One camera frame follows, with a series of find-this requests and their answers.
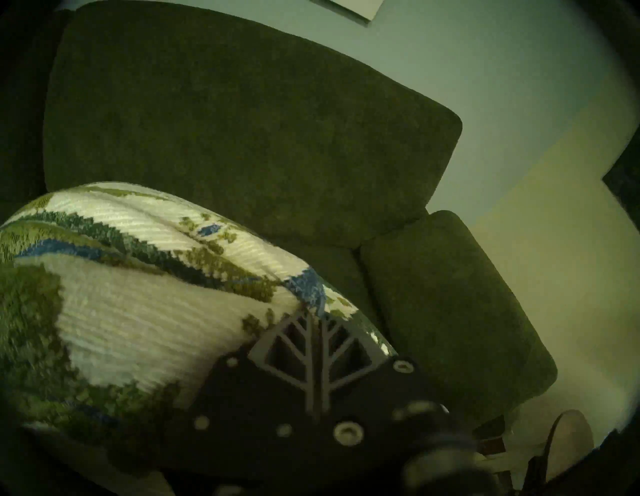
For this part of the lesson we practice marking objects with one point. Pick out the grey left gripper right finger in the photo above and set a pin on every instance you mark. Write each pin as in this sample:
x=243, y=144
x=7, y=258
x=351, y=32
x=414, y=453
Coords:
x=365, y=400

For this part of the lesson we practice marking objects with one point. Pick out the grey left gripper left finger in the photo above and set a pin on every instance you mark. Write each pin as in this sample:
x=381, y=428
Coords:
x=260, y=410

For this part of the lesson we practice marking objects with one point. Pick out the green white patterned throw pillow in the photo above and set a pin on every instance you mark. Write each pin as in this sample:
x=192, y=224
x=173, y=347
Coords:
x=150, y=310

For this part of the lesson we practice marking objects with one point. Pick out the green fabric sofa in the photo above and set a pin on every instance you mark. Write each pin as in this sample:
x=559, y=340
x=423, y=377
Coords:
x=250, y=125

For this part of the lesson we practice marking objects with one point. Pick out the round wooden side table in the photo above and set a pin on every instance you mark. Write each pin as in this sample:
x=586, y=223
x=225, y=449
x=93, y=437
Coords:
x=572, y=445

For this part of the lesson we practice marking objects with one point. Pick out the floral canvas with brown leaves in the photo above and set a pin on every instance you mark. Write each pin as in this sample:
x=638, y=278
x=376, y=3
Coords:
x=360, y=6

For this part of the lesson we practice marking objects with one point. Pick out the white slatted table frame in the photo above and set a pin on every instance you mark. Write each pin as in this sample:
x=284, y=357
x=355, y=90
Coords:
x=500, y=450

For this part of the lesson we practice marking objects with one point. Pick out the waterfall forest wall poster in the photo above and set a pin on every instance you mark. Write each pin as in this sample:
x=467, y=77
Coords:
x=625, y=185

